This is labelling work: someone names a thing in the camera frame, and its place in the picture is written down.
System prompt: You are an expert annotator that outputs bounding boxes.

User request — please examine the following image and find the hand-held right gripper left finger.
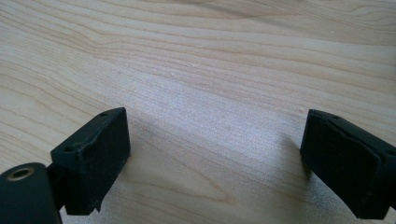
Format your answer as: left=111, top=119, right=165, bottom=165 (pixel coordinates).
left=49, top=106, right=131, bottom=217

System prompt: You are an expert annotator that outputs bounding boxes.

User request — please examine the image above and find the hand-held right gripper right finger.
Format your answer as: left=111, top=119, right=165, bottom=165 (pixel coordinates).
left=299, top=108, right=396, bottom=220

